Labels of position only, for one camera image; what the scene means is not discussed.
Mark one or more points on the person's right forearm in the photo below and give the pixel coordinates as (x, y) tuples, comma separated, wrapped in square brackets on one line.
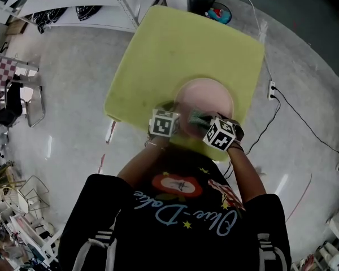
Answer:
[(247, 174)]

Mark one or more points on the table with yellow-green tablecloth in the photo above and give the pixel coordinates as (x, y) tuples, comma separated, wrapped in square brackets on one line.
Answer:
[(186, 49)]

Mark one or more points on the white power strip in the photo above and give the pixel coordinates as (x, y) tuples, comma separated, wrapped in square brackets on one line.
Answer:
[(271, 90)]

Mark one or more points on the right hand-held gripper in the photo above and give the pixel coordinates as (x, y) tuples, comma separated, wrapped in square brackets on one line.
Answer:
[(219, 135)]

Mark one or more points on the person's left forearm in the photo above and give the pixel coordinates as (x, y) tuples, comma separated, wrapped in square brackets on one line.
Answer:
[(142, 165)]

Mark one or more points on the person's black printed shirt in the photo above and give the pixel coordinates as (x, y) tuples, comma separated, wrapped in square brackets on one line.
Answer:
[(172, 230)]

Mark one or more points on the black mesh waste bin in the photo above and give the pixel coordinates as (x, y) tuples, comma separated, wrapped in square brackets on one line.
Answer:
[(200, 0)]

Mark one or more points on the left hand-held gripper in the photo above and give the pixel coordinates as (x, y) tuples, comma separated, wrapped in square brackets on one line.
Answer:
[(161, 124)]

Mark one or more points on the black helmet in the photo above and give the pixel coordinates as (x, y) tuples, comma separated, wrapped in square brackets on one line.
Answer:
[(56, 14), (41, 21), (87, 12)]

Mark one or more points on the pink large plate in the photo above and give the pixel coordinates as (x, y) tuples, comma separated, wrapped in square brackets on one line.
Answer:
[(204, 97)]

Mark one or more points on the black bin with rubbish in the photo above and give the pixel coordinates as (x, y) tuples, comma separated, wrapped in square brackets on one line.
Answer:
[(219, 14)]

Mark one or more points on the black metal-frame chair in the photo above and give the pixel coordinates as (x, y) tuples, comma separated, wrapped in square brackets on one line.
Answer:
[(12, 97)]

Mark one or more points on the table with red checkered cloth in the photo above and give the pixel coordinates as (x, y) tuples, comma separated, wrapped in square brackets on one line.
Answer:
[(2, 72)]

